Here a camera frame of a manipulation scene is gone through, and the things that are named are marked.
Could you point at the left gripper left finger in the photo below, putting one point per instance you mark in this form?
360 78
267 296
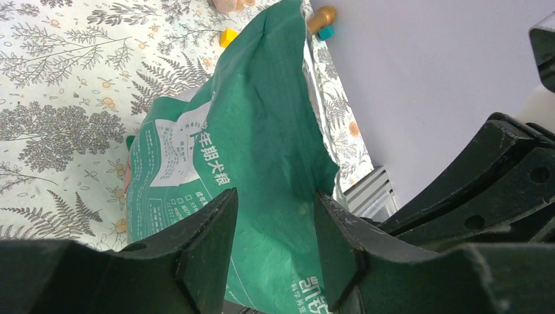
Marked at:
181 269

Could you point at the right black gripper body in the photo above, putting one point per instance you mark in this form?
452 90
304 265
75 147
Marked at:
499 189

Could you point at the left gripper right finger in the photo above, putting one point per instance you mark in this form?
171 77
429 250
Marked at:
366 270

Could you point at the green silver pet food bag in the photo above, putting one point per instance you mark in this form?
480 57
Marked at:
251 127

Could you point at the teal small block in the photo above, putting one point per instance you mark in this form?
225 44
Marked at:
326 33

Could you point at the yellow small block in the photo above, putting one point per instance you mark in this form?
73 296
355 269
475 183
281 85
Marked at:
227 36

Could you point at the gold microphone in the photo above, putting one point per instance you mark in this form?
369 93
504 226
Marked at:
323 18

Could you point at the pink cylinder toy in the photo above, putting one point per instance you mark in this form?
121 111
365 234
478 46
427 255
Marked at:
227 6

